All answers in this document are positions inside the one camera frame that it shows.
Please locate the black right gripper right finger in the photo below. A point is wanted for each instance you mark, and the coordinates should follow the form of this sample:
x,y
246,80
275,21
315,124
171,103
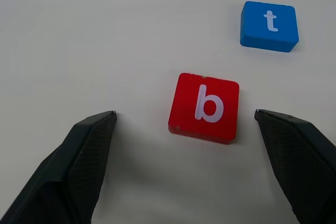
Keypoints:
x,y
299,166

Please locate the blue letter t block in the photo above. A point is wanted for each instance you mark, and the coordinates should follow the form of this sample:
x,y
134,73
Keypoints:
x,y
269,26

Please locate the red letter b block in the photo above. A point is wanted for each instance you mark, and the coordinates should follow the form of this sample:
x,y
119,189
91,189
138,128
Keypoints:
x,y
204,108

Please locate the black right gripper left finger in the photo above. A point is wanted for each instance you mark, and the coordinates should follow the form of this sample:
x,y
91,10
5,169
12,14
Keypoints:
x,y
65,174

